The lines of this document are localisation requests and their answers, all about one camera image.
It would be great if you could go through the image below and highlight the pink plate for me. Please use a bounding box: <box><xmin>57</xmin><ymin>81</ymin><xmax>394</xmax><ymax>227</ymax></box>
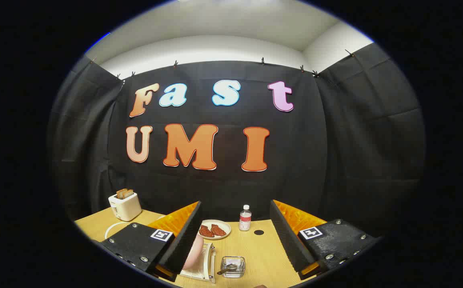
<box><xmin>182</xmin><ymin>234</ymin><xmax>204</xmax><ymax>270</ymax></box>

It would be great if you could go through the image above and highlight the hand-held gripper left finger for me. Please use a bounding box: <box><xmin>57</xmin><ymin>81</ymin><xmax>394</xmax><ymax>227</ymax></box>
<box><xmin>93</xmin><ymin>201</ymin><xmax>203</xmax><ymax>282</ymax></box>

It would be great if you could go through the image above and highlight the clear red-label water bottle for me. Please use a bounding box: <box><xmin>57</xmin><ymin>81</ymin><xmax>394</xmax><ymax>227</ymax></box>
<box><xmin>239</xmin><ymin>205</ymin><xmax>252</xmax><ymax>232</ymax></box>

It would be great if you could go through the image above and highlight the white wire dish rack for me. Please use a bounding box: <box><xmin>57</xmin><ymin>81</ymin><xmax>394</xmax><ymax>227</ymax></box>
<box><xmin>104</xmin><ymin>221</ymin><xmax>216</xmax><ymax>284</ymax></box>

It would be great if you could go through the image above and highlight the metal wire basket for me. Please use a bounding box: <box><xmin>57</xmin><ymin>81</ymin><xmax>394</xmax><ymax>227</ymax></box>
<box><xmin>219</xmin><ymin>256</ymin><xmax>246</xmax><ymax>278</ymax></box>

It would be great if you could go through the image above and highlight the white plate with steaks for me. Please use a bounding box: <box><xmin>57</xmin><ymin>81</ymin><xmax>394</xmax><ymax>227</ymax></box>
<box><xmin>198</xmin><ymin>219</ymin><xmax>232</xmax><ymax>240</ymax></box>

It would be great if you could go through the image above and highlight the row of black clips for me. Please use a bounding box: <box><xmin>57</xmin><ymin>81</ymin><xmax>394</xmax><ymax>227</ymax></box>
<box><xmin>89</xmin><ymin>49</ymin><xmax>356</xmax><ymax>78</ymax></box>

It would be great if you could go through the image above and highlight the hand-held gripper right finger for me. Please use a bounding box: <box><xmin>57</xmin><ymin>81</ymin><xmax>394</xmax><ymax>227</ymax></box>
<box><xmin>270</xmin><ymin>200</ymin><xmax>382</xmax><ymax>280</ymax></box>

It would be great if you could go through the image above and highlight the white toaster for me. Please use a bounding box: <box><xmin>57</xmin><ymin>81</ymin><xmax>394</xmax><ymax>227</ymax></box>
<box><xmin>108</xmin><ymin>192</ymin><xmax>142</xmax><ymax>222</ymax></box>

